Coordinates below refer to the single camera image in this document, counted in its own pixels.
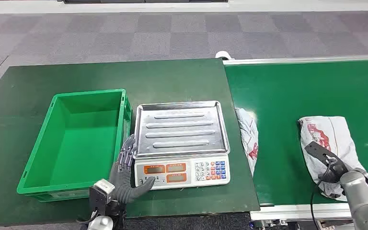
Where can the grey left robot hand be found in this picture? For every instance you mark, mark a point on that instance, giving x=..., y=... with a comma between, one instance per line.
x=122, y=184

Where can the white package with red print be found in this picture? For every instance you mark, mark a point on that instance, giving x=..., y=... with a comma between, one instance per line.
x=249, y=133
x=333, y=130

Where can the white conveyor roller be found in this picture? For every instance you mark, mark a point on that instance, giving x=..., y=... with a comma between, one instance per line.
x=223, y=54

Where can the green plastic crate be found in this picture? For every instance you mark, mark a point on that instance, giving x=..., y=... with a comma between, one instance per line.
x=85, y=143

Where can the electronic scale with steel tray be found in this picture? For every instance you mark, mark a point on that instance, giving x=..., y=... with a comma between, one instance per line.
x=184, y=136

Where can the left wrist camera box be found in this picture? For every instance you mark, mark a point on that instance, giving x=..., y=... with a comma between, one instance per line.
x=103, y=189

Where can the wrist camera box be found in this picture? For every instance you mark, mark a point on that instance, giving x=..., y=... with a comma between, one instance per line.
x=322, y=154
x=103, y=189

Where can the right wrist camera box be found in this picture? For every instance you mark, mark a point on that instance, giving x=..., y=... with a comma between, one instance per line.
x=322, y=154

